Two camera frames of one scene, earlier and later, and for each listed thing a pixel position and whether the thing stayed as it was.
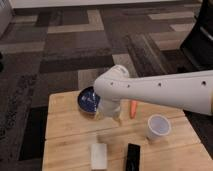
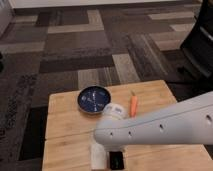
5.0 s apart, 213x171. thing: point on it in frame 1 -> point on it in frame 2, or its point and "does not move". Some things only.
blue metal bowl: x=88 y=99 does not move
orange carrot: x=133 y=108 does not move
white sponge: x=99 y=156 does not move
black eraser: x=133 y=157 -> x=116 y=160
